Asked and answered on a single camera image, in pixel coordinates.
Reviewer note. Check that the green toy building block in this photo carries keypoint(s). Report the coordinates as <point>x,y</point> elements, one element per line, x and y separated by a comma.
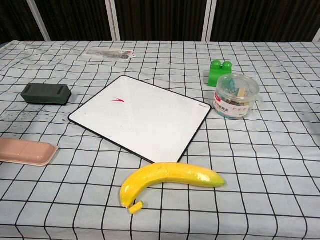
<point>216,75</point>

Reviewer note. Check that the clear jar of binder clips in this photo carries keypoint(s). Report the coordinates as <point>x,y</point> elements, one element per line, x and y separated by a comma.
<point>235,100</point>

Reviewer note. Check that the checkered blue tablecloth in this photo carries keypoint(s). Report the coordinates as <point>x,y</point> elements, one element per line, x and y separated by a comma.
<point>250,162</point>

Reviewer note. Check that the pink flat block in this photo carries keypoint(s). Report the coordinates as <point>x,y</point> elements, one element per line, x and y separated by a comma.
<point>25,152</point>

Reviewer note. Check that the yellow toy banana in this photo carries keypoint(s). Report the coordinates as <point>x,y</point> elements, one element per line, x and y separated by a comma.
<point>160,175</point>

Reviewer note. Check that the small dark eraser block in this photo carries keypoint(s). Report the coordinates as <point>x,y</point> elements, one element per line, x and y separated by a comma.
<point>42,96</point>

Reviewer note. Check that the white board with black frame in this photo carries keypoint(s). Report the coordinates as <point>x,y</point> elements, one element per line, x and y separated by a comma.
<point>142,120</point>

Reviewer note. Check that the clear plastic blister pack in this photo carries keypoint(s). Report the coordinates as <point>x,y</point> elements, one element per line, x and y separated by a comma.
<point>110,54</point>

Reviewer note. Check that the white partition frame post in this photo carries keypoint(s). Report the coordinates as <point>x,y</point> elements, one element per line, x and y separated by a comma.
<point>40,20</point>
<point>317,37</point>
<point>209,20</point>
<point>113,20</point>

